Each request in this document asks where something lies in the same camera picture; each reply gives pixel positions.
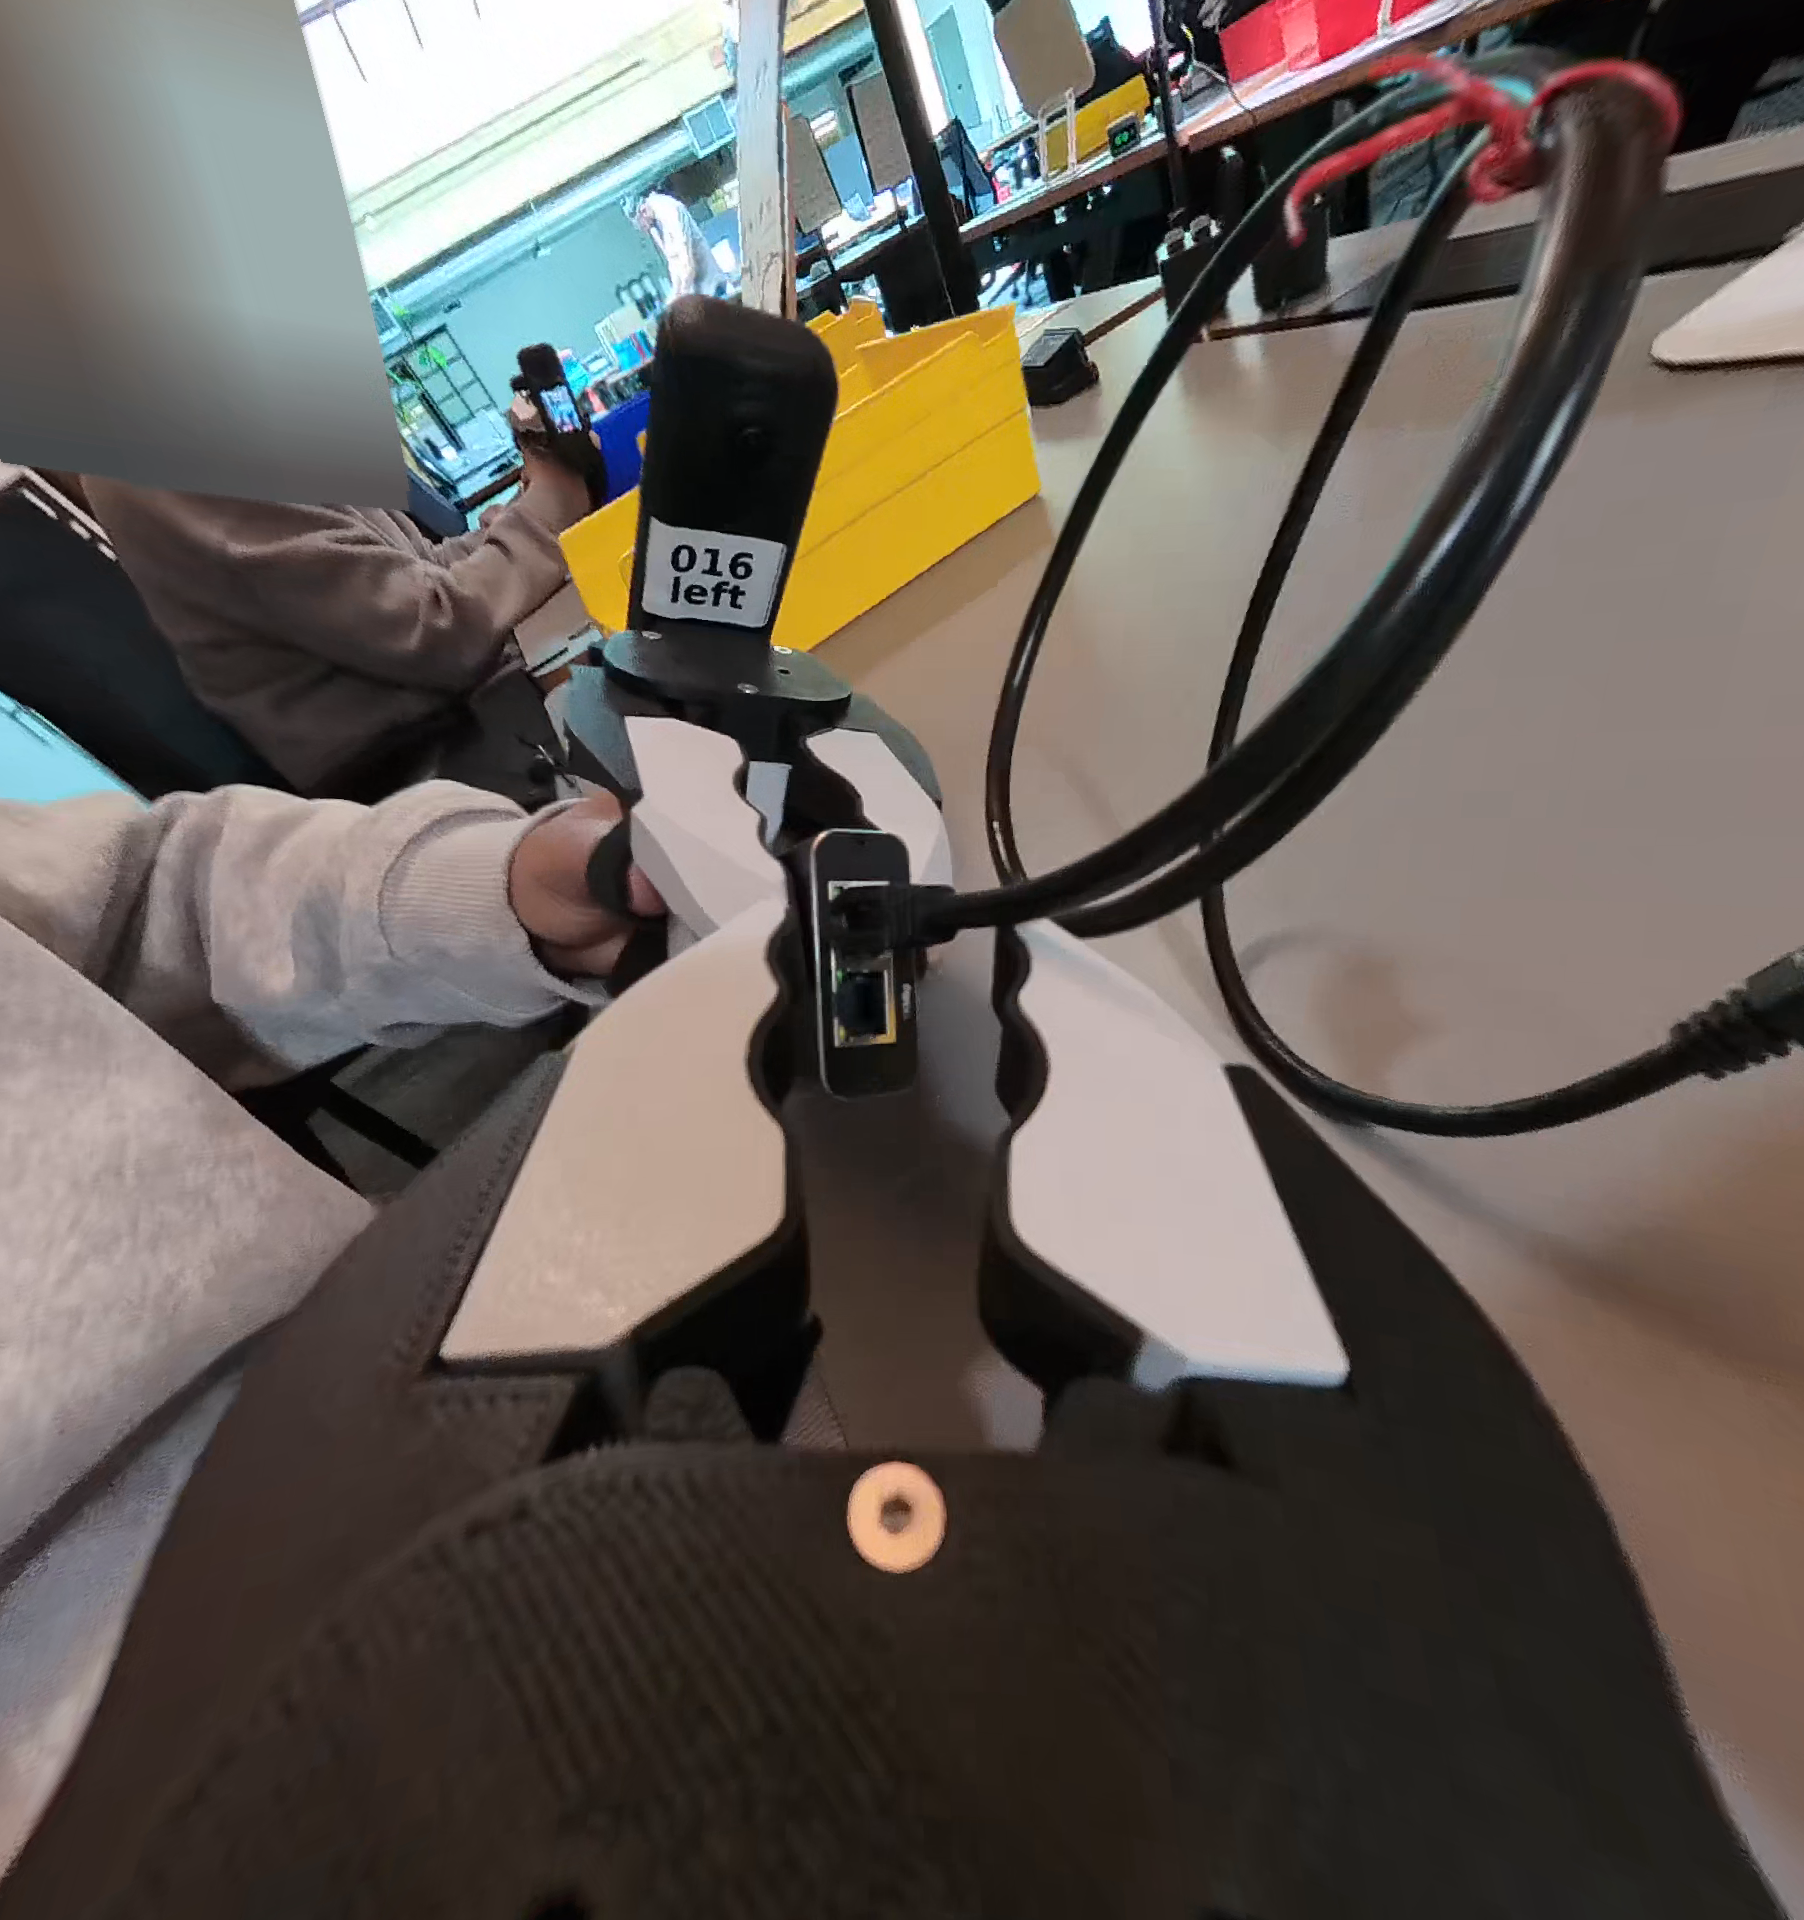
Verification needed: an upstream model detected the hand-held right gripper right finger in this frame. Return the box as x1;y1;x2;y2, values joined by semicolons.
982;928;1354;1404

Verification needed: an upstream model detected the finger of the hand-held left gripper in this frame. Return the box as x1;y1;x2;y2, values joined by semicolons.
624;714;796;954
789;720;958;890

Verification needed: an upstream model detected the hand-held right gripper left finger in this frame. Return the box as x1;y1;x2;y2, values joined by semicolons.
436;898;821;1435

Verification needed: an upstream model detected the black ethernet adapter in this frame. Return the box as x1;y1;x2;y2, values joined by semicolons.
809;830;919;1099

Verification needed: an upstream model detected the black cable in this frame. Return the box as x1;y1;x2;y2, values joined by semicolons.
827;52;1804;1136

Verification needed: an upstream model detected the person's left forearm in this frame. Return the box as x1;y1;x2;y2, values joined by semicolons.
0;779;612;1097

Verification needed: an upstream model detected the person's left hand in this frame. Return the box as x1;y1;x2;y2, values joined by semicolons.
510;791;671;981

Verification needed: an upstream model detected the stack of yellow plastic bins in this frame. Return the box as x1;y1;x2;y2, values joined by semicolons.
558;299;1043;654

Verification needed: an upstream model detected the black phone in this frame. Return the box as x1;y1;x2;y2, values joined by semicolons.
515;347;596;446

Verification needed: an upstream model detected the wooden beam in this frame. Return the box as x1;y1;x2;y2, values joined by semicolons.
733;0;803;321

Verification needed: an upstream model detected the black pole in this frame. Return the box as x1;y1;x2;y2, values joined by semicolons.
860;0;982;334

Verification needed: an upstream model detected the black battery charger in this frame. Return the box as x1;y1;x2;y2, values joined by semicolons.
1157;210;1223;319

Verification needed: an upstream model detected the beige board on stand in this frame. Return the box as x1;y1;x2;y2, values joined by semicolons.
989;0;1100;165

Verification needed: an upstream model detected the pair of black clamps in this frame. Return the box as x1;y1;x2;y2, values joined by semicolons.
1252;210;1330;311

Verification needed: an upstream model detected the grey hoodie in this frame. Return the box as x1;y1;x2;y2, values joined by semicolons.
0;877;573;1920

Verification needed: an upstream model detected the red plastic bin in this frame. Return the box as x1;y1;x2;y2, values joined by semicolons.
1219;0;1390;82

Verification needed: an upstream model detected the red twist tie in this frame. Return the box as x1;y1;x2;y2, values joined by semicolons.
1285;52;1684;250

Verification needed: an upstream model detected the white stand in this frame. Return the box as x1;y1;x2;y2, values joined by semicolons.
1653;188;1804;372

